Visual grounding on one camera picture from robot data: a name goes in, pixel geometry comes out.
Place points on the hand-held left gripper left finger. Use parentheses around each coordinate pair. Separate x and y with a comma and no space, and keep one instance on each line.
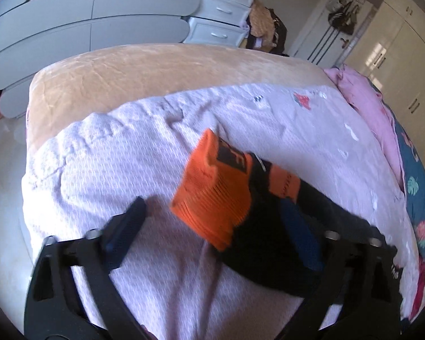
(122,235)

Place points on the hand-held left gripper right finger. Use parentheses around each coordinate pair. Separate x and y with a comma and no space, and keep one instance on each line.
(302,235)

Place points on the black garment with orange trim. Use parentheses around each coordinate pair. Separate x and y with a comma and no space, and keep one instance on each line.
(212,191)

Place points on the pile of tan and dark clothes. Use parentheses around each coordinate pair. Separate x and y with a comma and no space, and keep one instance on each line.
(262,17)

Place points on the teal floral duvet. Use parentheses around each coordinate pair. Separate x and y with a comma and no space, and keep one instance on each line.
(416,187)

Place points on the red cloth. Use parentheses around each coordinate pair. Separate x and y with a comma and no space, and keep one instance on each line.
(422,290)

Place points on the pink pillow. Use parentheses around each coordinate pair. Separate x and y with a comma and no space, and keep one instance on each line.
(368,113)

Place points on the beige plush blanket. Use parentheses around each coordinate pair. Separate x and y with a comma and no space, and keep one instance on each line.
(127,74)

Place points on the cream glossy wardrobe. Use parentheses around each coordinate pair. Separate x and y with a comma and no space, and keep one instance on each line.
(393,53)

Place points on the white door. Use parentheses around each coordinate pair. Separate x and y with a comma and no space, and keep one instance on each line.
(315,28)

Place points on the grey curved desk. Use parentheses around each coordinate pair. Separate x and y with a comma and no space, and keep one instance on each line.
(74,24)

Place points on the hanging bags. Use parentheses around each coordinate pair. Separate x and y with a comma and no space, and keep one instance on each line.
(343,16)

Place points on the white drawer chest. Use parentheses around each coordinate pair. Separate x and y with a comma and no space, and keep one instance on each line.
(216,10)

